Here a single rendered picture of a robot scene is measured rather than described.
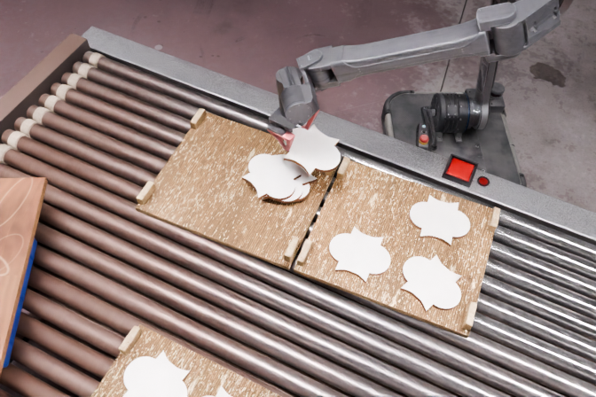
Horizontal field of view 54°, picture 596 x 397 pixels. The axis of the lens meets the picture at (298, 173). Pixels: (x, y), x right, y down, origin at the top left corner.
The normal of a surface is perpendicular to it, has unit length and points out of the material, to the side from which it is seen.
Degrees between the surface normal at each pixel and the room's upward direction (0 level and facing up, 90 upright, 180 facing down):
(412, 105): 0
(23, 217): 0
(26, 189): 0
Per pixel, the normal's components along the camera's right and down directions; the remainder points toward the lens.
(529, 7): -0.39, -0.54
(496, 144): 0.03, -0.59
